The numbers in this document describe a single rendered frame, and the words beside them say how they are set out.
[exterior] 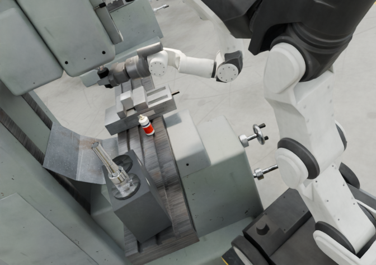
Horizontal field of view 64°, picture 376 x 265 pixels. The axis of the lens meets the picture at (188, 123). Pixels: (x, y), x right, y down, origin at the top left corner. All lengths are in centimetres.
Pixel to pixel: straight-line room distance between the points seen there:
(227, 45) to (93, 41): 46
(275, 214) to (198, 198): 41
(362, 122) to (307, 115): 173
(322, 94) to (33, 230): 123
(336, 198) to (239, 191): 67
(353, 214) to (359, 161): 116
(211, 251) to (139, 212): 88
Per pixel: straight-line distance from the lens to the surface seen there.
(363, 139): 239
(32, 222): 147
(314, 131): 85
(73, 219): 145
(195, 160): 136
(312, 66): 66
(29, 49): 112
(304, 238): 130
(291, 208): 135
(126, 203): 91
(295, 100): 75
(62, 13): 109
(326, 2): 58
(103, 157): 85
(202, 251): 179
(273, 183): 217
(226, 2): 69
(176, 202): 108
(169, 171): 119
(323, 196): 103
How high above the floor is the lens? 172
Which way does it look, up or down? 37 degrees down
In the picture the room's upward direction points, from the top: 24 degrees counter-clockwise
